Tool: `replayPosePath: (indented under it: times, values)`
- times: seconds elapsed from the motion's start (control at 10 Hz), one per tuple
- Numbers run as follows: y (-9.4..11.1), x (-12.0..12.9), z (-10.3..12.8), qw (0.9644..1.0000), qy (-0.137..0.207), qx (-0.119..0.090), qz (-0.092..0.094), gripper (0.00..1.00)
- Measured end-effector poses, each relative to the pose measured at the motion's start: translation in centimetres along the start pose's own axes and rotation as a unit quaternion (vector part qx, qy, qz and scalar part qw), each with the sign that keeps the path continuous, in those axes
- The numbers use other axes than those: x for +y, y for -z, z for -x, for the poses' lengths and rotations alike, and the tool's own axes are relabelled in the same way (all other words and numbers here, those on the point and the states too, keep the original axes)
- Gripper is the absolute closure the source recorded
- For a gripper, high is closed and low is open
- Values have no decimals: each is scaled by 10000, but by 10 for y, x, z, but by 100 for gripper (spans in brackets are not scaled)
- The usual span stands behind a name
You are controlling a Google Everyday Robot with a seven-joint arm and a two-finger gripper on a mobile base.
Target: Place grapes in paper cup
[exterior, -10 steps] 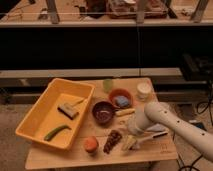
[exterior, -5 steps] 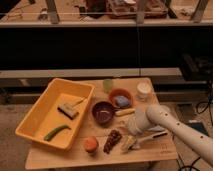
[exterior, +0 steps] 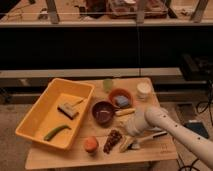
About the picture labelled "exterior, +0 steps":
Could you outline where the wooden scrub brush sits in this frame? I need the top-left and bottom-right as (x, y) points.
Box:
(57, 99), (84, 120)

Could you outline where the black cable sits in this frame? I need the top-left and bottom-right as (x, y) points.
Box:
(174, 79), (213, 171)

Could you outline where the green plastic cup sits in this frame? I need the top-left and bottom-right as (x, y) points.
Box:
(103, 79), (113, 93)

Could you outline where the orange toy fruit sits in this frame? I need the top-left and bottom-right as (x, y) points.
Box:
(83, 136), (99, 153)

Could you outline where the blue sponge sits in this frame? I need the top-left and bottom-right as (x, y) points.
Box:
(115, 95), (130, 108)

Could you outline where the orange bowl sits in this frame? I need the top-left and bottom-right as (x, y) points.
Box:
(108, 88), (133, 109)

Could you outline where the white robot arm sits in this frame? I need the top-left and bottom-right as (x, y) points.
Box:
(124, 106), (213, 170)

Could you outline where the dark purple bowl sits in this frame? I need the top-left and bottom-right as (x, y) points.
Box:
(92, 101), (115, 126)

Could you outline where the yellow plastic tub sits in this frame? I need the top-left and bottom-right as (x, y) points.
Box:
(15, 78), (94, 150)

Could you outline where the white handled dish brush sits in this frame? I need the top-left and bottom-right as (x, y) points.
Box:
(129, 131), (167, 150)

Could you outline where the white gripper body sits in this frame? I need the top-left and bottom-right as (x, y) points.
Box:
(125, 110), (149, 136)

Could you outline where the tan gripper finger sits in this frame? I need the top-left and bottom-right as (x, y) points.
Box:
(119, 136), (135, 153)

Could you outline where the wooden table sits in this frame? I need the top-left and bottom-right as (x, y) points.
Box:
(24, 77), (179, 171)

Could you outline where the white paper cup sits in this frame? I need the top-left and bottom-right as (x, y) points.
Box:
(137, 82), (151, 100)

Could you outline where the dark grape bunch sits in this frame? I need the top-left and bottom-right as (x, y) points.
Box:
(103, 130), (122, 154)

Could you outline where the yellow corn cob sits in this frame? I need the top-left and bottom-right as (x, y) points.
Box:
(115, 108), (135, 116)

